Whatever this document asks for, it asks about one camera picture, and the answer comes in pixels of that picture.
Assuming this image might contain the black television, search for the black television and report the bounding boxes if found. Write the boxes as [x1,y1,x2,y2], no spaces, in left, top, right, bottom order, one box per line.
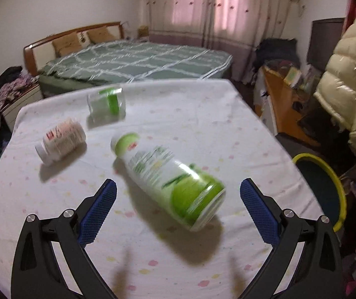
[306,18,345,71]

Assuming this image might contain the pink white curtain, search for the pink white curtain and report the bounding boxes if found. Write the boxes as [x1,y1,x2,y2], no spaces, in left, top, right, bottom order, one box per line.
[145,0,291,80]

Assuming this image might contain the right brown pillow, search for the right brown pillow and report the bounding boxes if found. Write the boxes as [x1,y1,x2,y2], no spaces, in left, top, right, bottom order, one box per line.
[87,26,117,44]

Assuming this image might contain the cream puffer jacket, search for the cream puffer jacket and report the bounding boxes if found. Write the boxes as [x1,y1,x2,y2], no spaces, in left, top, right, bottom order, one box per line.
[314,18,356,154]

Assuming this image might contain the white pill bottle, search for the white pill bottle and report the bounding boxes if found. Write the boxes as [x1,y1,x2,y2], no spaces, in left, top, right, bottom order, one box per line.
[35,118,87,165]

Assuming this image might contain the white nightstand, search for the white nightstand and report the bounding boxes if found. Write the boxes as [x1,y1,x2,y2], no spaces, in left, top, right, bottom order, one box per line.
[0,84,43,132]

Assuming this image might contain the clear green lidded jar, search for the clear green lidded jar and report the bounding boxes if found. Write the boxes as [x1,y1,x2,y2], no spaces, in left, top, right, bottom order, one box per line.
[87,87,126,123]

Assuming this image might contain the clothes pile on nightstand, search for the clothes pile on nightstand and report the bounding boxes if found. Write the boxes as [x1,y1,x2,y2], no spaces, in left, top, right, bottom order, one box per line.
[0,66,36,150]

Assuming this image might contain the woven basket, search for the woven basket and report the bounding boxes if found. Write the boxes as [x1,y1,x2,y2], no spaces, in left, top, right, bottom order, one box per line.
[137,25,149,39]

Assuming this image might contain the wooden headboard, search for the wooden headboard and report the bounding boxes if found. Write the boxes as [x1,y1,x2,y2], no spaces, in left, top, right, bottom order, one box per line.
[23,22,124,76]

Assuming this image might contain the white dotted table cloth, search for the white dotted table cloth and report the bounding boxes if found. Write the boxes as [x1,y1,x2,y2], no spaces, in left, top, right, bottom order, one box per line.
[0,80,322,298]

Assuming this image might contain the brown pillow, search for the brown pillow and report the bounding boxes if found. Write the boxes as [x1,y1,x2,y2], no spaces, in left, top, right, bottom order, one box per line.
[52,32,83,57]
[87,26,117,44]

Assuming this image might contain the green plaid bed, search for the green plaid bed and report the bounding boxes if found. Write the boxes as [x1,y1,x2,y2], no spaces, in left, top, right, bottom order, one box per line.
[38,40,233,97]

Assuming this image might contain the yellow rimmed trash bin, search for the yellow rimmed trash bin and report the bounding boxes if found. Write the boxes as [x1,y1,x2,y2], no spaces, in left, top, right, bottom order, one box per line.
[292,153,347,232]

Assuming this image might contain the red dotted quilted jacket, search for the red dotted quilted jacket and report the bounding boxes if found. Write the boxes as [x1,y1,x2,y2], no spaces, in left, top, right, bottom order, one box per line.
[342,0,356,34]

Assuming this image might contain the left brown pillow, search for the left brown pillow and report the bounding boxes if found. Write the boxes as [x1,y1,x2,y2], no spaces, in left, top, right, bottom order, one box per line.
[52,32,83,57]

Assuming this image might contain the wooden low cabinet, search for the wooden low cabinet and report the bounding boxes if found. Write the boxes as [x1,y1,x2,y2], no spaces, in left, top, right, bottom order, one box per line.
[262,67,320,150]

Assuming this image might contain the green white drink bottle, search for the green white drink bottle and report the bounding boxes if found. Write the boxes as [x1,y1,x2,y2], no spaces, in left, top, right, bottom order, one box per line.
[111,132,226,231]

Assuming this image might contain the dark clothes pile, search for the dark clothes pile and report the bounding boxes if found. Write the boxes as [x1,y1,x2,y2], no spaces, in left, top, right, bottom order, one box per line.
[252,39,301,74]

